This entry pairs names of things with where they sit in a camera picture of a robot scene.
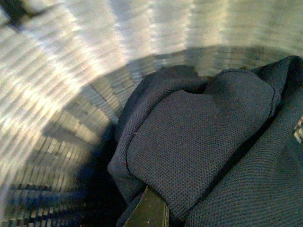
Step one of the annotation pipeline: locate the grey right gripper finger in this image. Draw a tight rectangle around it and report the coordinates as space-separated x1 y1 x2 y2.
124 186 169 227

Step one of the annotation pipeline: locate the dark navy knit garment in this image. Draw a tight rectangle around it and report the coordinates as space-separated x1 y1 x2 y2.
107 56 303 227

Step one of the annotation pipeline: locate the white woven laundry basket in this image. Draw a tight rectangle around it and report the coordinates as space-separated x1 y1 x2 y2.
0 0 303 227

